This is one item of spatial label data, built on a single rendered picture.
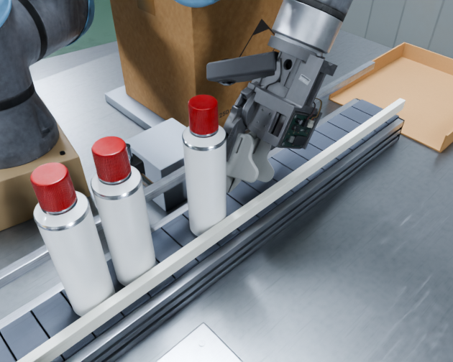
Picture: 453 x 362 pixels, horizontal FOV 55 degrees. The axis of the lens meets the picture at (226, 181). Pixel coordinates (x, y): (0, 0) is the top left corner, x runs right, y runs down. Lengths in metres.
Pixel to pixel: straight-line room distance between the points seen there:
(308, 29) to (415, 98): 0.57
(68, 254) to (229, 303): 0.24
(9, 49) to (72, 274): 0.33
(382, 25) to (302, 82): 2.13
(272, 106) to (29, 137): 0.37
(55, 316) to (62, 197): 0.19
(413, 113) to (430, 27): 1.49
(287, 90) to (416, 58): 0.71
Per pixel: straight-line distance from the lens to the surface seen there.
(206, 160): 0.50
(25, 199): 0.74
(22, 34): 0.70
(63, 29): 0.76
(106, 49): 1.24
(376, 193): 0.78
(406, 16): 2.55
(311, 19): 0.53
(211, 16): 0.73
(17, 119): 0.71
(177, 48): 0.76
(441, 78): 1.17
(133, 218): 0.47
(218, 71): 0.60
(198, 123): 0.48
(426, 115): 1.01
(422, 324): 0.64
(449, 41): 2.43
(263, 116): 0.55
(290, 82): 0.55
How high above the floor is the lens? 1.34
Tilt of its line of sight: 42 degrees down
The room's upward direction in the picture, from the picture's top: straight up
